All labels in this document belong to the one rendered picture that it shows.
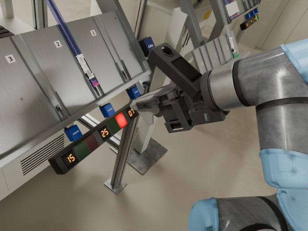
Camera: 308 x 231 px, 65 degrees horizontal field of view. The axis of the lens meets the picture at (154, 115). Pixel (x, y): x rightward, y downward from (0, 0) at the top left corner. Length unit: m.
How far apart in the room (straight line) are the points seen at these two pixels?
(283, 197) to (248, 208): 0.08
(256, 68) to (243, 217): 0.23
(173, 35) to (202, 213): 0.71
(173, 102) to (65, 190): 0.93
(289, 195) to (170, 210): 0.85
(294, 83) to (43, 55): 0.46
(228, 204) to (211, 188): 1.01
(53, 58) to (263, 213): 0.51
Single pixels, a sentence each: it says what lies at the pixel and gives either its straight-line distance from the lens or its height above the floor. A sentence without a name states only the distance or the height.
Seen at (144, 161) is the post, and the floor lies 0.01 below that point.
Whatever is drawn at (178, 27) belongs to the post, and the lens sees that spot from 0.97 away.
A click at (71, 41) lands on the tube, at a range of 0.60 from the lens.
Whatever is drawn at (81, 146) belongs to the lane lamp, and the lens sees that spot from 0.57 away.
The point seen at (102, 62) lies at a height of 0.77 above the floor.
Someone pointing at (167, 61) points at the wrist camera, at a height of 0.91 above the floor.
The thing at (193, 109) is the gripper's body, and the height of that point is 0.85.
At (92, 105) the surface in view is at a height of 0.73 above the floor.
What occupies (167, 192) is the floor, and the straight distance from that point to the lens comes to 1.34.
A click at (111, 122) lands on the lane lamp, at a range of 0.63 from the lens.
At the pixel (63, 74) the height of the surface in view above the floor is 0.78.
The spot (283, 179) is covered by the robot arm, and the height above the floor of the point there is 0.90.
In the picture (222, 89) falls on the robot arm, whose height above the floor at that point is 0.93.
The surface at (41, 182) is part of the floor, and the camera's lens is 1.31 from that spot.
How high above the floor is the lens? 1.11
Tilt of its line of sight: 41 degrees down
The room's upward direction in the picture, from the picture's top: 19 degrees clockwise
